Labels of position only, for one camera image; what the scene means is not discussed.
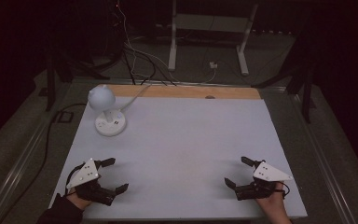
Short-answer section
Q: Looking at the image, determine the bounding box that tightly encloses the white lamp cable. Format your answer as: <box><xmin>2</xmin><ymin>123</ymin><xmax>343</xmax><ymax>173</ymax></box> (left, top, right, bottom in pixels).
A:
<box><xmin>117</xmin><ymin>83</ymin><xmax>154</xmax><ymax>113</ymax></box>

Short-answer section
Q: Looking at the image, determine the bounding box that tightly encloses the white round-headed desk lamp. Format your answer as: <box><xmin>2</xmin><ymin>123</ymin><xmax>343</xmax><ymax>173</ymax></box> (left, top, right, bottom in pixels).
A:
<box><xmin>87</xmin><ymin>84</ymin><xmax>128</xmax><ymax>137</ymax></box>

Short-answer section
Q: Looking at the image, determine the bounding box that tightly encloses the bundle of black cables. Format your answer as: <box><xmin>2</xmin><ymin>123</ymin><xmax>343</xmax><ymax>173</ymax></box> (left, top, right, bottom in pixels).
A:
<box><xmin>121</xmin><ymin>41</ymin><xmax>177</xmax><ymax>87</ymax></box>

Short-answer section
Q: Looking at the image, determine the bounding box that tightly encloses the thin white adapter cable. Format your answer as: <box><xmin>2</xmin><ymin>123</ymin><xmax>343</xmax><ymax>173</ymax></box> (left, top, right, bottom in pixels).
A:
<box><xmin>172</xmin><ymin>67</ymin><xmax>217</xmax><ymax>86</ymax></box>

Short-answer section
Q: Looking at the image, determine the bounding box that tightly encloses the hanging white cable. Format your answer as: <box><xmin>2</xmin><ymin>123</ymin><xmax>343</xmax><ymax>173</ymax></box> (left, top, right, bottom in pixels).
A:
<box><xmin>117</xmin><ymin>0</ymin><xmax>139</xmax><ymax>78</ymax></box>

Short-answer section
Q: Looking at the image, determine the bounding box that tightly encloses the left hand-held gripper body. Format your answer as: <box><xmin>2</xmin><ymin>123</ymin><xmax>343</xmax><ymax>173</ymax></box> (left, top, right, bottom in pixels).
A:
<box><xmin>65</xmin><ymin>158</ymin><xmax>119</xmax><ymax>207</ymax></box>

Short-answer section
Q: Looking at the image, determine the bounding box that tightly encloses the long black floor cable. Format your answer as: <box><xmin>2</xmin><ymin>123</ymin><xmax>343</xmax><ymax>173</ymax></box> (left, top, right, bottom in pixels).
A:
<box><xmin>0</xmin><ymin>102</ymin><xmax>89</xmax><ymax>224</ymax></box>

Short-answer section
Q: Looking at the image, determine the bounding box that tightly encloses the black tripod stand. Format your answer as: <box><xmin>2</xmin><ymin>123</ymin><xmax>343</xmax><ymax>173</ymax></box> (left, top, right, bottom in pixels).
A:
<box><xmin>44</xmin><ymin>46</ymin><xmax>113</xmax><ymax>113</ymax></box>
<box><xmin>251</xmin><ymin>31</ymin><xmax>318</xmax><ymax>124</ymax></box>

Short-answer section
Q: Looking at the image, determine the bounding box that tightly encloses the metal floor rail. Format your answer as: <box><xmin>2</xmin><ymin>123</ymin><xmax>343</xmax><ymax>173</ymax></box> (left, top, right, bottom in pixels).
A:
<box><xmin>0</xmin><ymin>119</ymin><xmax>55</xmax><ymax>224</ymax></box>
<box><xmin>290</xmin><ymin>92</ymin><xmax>357</xmax><ymax>224</ymax></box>

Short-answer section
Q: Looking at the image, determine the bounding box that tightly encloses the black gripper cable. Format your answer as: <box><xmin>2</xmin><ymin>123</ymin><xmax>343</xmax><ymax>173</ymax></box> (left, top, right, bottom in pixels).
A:
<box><xmin>280</xmin><ymin>180</ymin><xmax>291</xmax><ymax>200</ymax></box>
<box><xmin>64</xmin><ymin>161</ymin><xmax>87</xmax><ymax>197</ymax></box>

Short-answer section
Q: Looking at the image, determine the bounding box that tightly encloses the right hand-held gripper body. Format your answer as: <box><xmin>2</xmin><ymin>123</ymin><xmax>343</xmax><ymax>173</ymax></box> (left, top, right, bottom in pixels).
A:
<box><xmin>234</xmin><ymin>160</ymin><xmax>295</xmax><ymax>202</ymax></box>

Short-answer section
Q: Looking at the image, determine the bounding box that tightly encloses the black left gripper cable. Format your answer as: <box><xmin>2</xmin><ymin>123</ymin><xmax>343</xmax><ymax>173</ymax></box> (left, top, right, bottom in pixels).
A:
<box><xmin>64</xmin><ymin>161</ymin><xmax>87</xmax><ymax>197</ymax></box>

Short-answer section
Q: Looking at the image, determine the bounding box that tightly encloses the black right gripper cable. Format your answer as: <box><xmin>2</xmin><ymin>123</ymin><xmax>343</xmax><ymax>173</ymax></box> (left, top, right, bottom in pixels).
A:
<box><xmin>280</xmin><ymin>180</ymin><xmax>291</xmax><ymax>200</ymax></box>

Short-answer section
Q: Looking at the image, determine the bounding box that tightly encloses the person's left hand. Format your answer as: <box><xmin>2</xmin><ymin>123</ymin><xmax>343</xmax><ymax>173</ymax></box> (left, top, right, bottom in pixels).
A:
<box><xmin>65</xmin><ymin>188</ymin><xmax>92</xmax><ymax>212</ymax></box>

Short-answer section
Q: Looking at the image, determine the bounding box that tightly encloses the person's right hand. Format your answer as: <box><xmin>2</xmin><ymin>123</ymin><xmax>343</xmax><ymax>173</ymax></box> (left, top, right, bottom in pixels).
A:
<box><xmin>255</xmin><ymin>181</ymin><xmax>291</xmax><ymax>221</ymax></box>

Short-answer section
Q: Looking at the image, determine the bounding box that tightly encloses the white table mat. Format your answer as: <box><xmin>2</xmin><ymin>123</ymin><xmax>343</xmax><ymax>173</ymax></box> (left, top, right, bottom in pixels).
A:
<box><xmin>48</xmin><ymin>95</ymin><xmax>309</xmax><ymax>220</ymax></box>

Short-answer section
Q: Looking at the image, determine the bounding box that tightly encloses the white metal stand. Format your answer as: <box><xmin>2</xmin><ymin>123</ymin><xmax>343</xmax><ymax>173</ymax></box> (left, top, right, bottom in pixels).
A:
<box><xmin>167</xmin><ymin>0</ymin><xmax>259</xmax><ymax>77</ymax></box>

